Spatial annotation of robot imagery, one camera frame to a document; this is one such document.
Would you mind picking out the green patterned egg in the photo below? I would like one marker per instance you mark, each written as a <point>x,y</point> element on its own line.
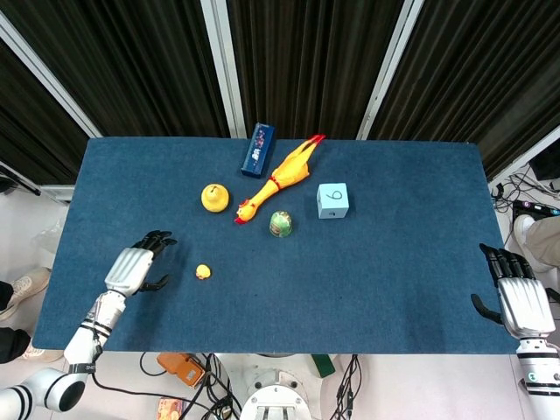
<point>281,224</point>

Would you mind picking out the dark blue printed box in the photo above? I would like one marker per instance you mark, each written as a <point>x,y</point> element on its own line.
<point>259,151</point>

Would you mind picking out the orange power box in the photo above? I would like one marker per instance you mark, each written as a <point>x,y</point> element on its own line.
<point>180,371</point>

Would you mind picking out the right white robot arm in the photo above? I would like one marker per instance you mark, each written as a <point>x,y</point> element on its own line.
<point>539,372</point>

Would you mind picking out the pink sneaker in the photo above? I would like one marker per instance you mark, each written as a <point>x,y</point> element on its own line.
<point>41,352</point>

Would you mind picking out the light blue number cube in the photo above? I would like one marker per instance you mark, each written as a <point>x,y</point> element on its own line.
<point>332,200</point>

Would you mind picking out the colourful snack packet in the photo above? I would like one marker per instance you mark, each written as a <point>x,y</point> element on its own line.
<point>170,408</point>

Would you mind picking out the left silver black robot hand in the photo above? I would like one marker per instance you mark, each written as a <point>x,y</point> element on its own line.
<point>127,270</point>

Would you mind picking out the black monitor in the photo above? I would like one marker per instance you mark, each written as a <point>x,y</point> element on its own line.
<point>546,163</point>

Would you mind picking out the beige trouser leg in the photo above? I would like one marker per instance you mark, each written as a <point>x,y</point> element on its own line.
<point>544,240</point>

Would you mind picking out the black trouser leg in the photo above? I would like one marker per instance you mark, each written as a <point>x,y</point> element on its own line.
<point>13,345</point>

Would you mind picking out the blue felt table mat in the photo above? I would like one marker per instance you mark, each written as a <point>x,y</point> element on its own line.
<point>306,280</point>

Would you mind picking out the yellow bell-shaped toy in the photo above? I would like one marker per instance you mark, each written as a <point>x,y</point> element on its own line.
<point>214,198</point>

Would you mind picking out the black power strip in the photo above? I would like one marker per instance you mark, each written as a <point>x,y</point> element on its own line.
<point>537,210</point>

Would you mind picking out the green block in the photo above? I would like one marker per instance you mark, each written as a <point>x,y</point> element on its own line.
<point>323,365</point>

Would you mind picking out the beige sneaker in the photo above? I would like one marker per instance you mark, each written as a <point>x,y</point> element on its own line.
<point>27,284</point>

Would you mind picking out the small yellow rubber duck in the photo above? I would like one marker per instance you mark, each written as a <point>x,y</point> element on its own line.
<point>203,271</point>

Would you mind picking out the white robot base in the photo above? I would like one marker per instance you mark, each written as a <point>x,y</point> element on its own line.
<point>275,389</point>

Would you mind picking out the yellow rubber chicken toy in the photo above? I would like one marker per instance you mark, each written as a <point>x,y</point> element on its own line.
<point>280,179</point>

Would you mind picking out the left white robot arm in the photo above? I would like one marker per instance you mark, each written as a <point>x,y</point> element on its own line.
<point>65,363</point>

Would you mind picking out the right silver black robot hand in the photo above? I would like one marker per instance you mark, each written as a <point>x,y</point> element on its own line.
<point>522,306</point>

